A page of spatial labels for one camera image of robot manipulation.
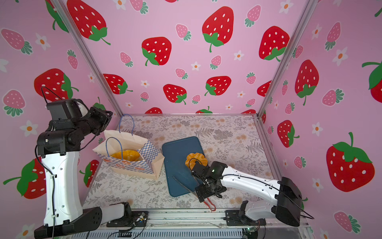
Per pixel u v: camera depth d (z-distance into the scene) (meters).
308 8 0.69
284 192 0.41
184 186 0.82
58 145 0.37
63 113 0.41
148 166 0.72
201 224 0.73
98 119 0.53
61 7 0.68
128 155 0.88
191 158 0.93
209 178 0.53
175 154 0.96
